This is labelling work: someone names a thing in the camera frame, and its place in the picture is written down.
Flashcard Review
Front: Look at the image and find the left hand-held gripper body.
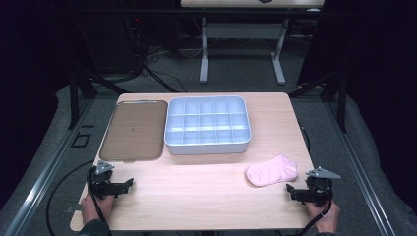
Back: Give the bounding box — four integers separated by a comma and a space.
87, 159, 116, 200

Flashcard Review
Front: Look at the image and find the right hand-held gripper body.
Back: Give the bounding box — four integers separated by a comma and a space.
306, 166, 342, 207

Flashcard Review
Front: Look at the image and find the pink sock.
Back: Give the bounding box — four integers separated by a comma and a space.
245, 153, 299, 188

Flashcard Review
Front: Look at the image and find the person's left hand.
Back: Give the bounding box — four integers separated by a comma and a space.
80, 193, 115, 225

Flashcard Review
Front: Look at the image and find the person's right hand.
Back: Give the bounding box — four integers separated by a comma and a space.
306, 200, 341, 234

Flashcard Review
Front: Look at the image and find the brown flat tray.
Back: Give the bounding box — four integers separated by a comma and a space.
98, 99, 169, 162

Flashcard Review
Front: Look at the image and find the black metal stand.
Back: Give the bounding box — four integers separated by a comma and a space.
288, 70, 348, 134
67, 70, 132, 131

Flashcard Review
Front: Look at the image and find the white compartment organizer box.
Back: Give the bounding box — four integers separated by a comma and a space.
163, 94, 253, 155

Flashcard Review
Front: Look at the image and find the desk with white legs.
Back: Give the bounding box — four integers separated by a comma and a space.
180, 0, 326, 86

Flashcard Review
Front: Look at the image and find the black floor cable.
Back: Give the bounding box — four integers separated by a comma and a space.
45, 159, 96, 236

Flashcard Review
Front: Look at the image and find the aluminium floor rail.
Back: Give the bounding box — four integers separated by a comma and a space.
3, 97, 96, 236
324, 101, 397, 236

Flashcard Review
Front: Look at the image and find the black cable beside table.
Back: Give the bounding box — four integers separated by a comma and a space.
297, 121, 311, 153

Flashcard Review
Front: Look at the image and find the bundle of dark cables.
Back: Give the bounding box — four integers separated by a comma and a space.
121, 16, 188, 94

